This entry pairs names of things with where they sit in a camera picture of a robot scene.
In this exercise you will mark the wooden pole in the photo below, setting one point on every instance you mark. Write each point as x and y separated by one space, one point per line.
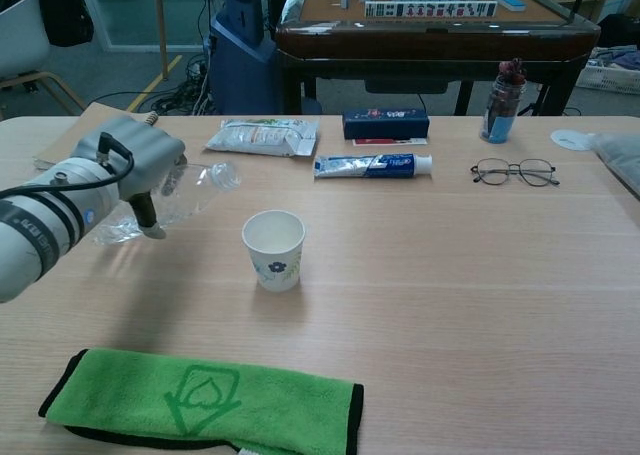
161 25

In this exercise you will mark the white plastic basket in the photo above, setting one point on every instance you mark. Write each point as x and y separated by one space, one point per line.
607 77

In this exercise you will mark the red and white card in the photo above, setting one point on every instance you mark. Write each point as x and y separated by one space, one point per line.
390 141

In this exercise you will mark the glass jar with dried flowers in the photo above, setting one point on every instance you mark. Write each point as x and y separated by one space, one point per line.
500 120

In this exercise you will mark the grey garment in plastic bag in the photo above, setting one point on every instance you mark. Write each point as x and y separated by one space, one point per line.
620 160

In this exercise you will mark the white plastic wipes packet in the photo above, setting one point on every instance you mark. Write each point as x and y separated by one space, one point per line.
255 137

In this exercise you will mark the blue white toothpaste tube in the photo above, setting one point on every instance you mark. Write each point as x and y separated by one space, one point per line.
370 166

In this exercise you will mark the black bag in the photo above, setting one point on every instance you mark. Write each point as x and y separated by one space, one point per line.
67 15

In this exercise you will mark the dark blue rectangular box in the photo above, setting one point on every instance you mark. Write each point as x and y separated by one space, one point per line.
385 124

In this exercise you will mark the transparent plastic water bottle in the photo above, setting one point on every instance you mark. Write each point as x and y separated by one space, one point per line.
200 190

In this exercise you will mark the face-up mahjong tile row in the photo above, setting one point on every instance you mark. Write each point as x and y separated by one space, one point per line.
430 9

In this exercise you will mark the dark wooden mahjong table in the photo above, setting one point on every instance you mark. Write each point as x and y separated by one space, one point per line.
430 40

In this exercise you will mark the green microfiber cloth black trim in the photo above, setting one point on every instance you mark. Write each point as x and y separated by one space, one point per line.
125 400

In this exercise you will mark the white round lid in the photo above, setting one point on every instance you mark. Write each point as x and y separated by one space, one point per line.
567 139

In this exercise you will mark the brown spiral notebook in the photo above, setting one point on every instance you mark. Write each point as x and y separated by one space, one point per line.
100 115

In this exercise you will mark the white chair wooden legs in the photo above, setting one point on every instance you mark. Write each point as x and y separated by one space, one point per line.
20 35

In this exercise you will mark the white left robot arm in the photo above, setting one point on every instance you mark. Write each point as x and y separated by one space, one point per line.
30 235

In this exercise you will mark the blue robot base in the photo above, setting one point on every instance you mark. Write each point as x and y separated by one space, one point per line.
240 75

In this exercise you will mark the white paper cup flower print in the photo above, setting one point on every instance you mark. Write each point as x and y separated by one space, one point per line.
275 270

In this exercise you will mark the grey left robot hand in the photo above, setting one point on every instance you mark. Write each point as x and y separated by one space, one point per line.
145 155

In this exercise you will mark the thin metal frame eyeglasses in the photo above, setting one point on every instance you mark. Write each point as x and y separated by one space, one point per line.
513 165

